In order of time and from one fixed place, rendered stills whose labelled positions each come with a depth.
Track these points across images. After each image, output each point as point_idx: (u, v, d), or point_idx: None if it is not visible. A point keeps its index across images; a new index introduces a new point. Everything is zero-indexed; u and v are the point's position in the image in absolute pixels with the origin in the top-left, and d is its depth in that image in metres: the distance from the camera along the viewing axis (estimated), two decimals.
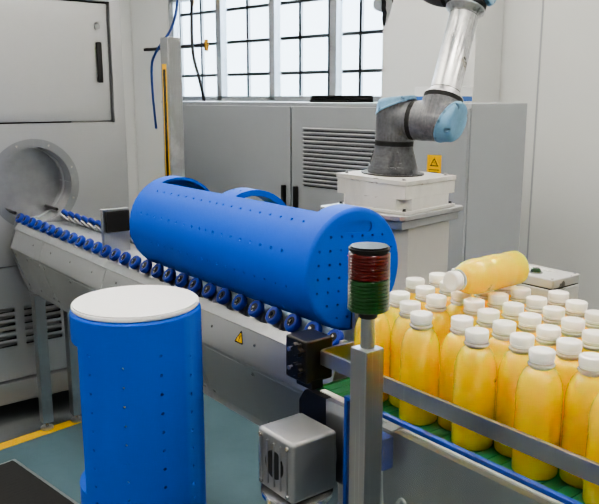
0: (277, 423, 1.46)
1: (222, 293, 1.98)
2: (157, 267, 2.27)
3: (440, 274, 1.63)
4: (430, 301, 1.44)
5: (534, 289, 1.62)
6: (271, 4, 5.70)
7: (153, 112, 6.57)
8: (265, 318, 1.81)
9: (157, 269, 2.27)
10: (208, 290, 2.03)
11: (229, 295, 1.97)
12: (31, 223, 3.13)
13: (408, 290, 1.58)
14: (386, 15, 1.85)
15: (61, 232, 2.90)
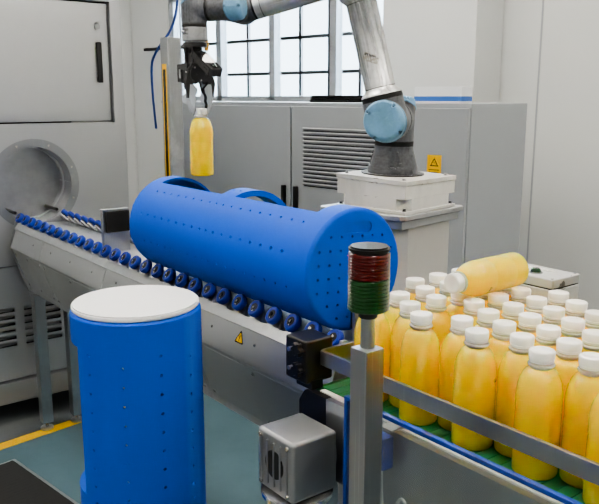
0: (277, 423, 1.46)
1: (222, 293, 1.98)
2: (157, 267, 2.27)
3: (440, 274, 1.63)
4: (430, 301, 1.44)
5: (534, 289, 1.62)
6: None
7: (153, 112, 6.57)
8: (265, 318, 1.81)
9: (157, 269, 2.27)
10: (208, 290, 2.03)
11: (229, 295, 1.97)
12: (31, 223, 3.13)
13: (408, 290, 1.58)
14: (207, 107, 2.27)
15: (61, 232, 2.90)
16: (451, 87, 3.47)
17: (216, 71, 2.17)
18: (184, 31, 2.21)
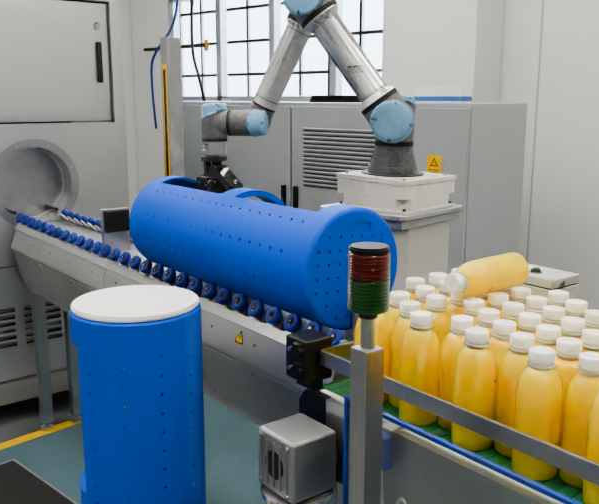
0: (277, 423, 1.46)
1: (222, 293, 1.98)
2: (157, 267, 2.27)
3: (440, 274, 1.63)
4: (430, 301, 1.44)
5: (534, 289, 1.62)
6: (271, 4, 5.70)
7: (153, 112, 6.57)
8: (265, 319, 1.81)
9: (157, 269, 2.27)
10: (208, 290, 2.03)
11: (229, 294, 1.97)
12: (31, 223, 3.13)
13: (408, 290, 1.58)
14: None
15: (61, 232, 2.90)
16: (451, 87, 3.47)
17: (237, 188, 2.17)
18: (204, 146, 2.21)
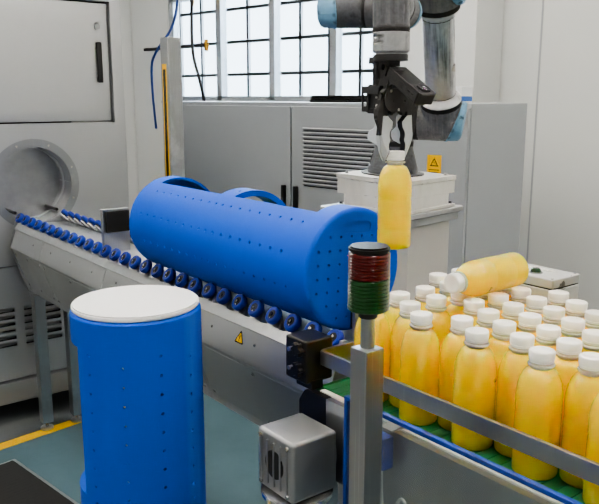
0: (277, 423, 1.46)
1: (222, 293, 1.98)
2: (157, 267, 2.27)
3: (440, 274, 1.63)
4: (430, 301, 1.44)
5: (534, 289, 1.62)
6: (271, 4, 5.70)
7: (153, 112, 6.57)
8: (265, 319, 1.81)
9: (157, 269, 2.27)
10: (208, 290, 2.03)
11: (229, 294, 1.97)
12: (31, 223, 3.13)
13: (387, 162, 1.54)
14: (404, 148, 1.56)
15: (61, 232, 2.90)
16: None
17: (427, 97, 1.45)
18: (377, 38, 1.50)
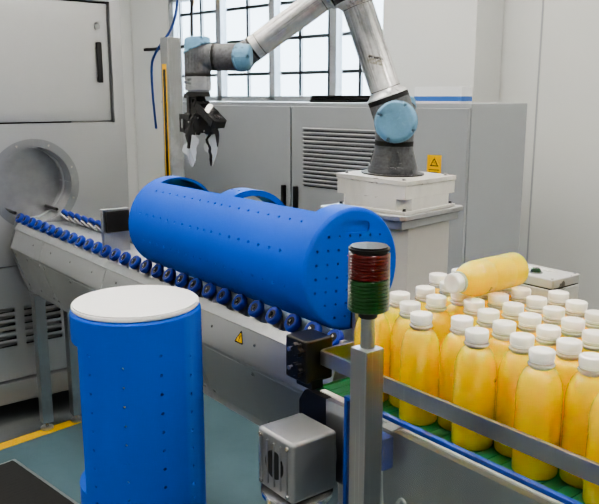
0: (277, 423, 1.46)
1: (222, 293, 1.98)
2: (157, 266, 2.27)
3: (440, 274, 1.63)
4: (430, 301, 1.44)
5: (534, 289, 1.62)
6: (271, 4, 5.70)
7: (153, 112, 6.57)
8: (266, 320, 1.81)
9: (157, 268, 2.27)
10: (209, 289, 2.03)
11: (230, 293, 1.98)
12: (31, 223, 3.13)
13: None
14: (212, 158, 2.20)
15: (61, 232, 2.90)
16: (451, 87, 3.47)
17: (220, 123, 2.10)
18: (187, 81, 2.14)
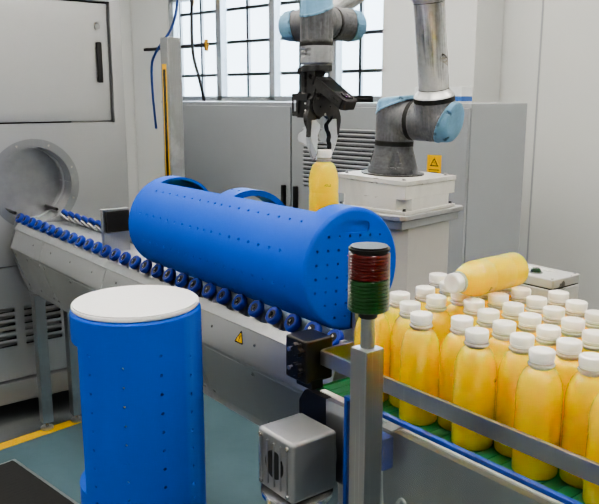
0: (277, 423, 1.46)
1: (222, 293, 1.98)
2: (157, 266, 2.27)
3: (440, 274, 1.63)
4: (430, 301, 1.44)
5: (534, 289, 1.62)
6: (271, 4, 5.70)
7: (153, 112, 6.57)
8: (266, 320, 1.81)
9: (157, 268, 2.27)
10: (209, 289, 2.03)
11: (230, 293, 1.98)
12: (31, 223, 3.13)
13: None
14: (331, 148, 1.76)
15: (61, 232, 2.90)
16: (451, 87, 3.47)
17: (350, 103, 1.66)
18: (305, 51, 1.70)
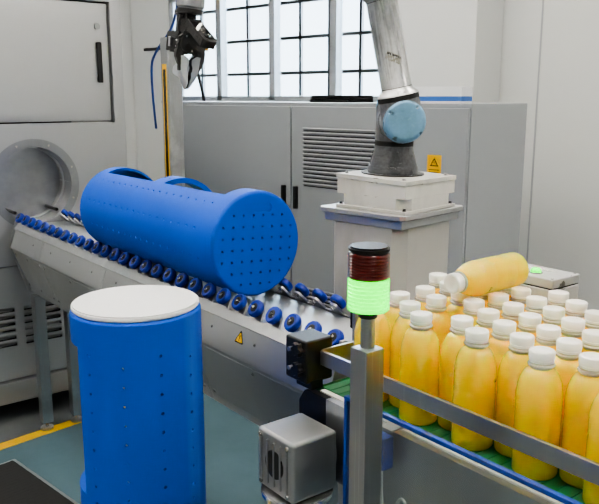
0: (277, 423, 1.46)
1: (221, 295, 1.98)
2: (155, 270, 2.27)
3: (440, 274, 1.63)
4: (430, 301, 1.44)
5: (534, 289, 1.62)
6: (271, 4, 5.70)
7: (153, 112, 6.57)
8: (270, 321, 1.80)
9: (154, 272, 2.27)
10: (204, 293, 2.04)
11: (222, 303, 1.97)
12: (31, 223, 3.13)
13: None
14: (189, 80, 2.07)
15: (61, 232, 2.90)
16: (451, 87, 3.47)
17: (210, 43, 1.98)
18: None
